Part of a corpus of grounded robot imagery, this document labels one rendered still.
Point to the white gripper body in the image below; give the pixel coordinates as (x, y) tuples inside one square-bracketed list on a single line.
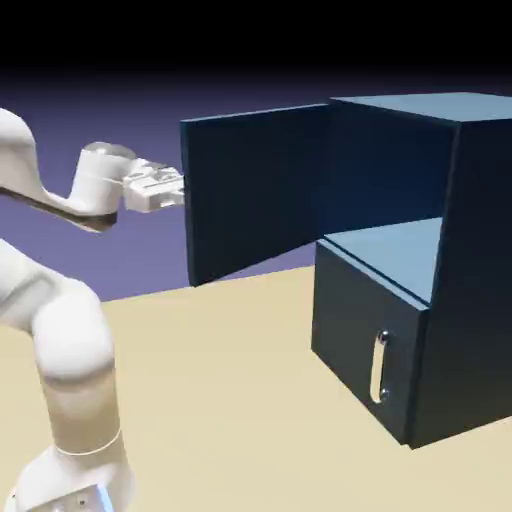
[(148, 196)]

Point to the dark blue large cabinet door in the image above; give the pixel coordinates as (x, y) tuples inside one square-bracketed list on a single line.
[(256, 192)]

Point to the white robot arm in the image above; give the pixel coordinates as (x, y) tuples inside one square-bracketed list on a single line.
[(72, 344)]

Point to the dark blue small cabinet door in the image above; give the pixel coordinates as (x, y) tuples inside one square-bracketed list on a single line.
[(344, 320)]

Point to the dark blue cabinet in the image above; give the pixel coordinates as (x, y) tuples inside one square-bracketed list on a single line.
[(464, 280)]

